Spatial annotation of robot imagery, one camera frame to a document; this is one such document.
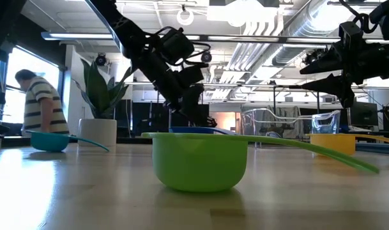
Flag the teal plastic measuring cup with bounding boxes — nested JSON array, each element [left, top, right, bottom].
[[26, 130, 111, 153]]

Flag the green snake plant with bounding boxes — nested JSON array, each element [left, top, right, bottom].
[[73, 58, 134, 119]]

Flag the white hanging ring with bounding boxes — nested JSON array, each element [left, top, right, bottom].
[[176, 8, 195, 26]]

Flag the silver ceiling duct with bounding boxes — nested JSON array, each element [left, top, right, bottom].
[[272, 0, 342, 66]]

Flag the clear plastic basket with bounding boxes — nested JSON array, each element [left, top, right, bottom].
[[240, 107, 342, 148]]

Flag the long ceiling light bar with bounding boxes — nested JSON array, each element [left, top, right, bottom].
[[40, 31, 114, 41]]

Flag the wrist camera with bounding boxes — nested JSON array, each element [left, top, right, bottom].
[[160, 27, 195, 65], [338, 21, 365, 48]]

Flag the blue plastic measuring cup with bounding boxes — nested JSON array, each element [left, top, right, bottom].
[[168, 126, 236, 135]]

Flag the green plastic measuring cup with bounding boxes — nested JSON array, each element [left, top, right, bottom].
[[141, 131, 381, 193]]

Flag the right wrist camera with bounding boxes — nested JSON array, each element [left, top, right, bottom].
[[338, 21, 365, 48]]

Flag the person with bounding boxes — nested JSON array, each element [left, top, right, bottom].
[[14, 69, 70, 135]]

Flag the black aluminium table frame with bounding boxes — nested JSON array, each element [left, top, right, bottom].
[[69, 136, 389, 157]]

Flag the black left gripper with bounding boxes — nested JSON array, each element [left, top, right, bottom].
[[164, 65, 218, 128]]

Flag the yellow plastic measuring cup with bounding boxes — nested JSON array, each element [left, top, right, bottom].
[[307, 133, 389, 157]]

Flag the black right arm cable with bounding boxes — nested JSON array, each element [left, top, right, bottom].
[[339, 0, 379, 35]]

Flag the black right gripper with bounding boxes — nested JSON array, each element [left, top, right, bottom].
[[299, 41, 389, 109]]

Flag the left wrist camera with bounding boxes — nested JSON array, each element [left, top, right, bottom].
[[160, 27, 195, 65]]

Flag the white plant pot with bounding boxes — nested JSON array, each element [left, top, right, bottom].
[[77, 118, 118, 147]]

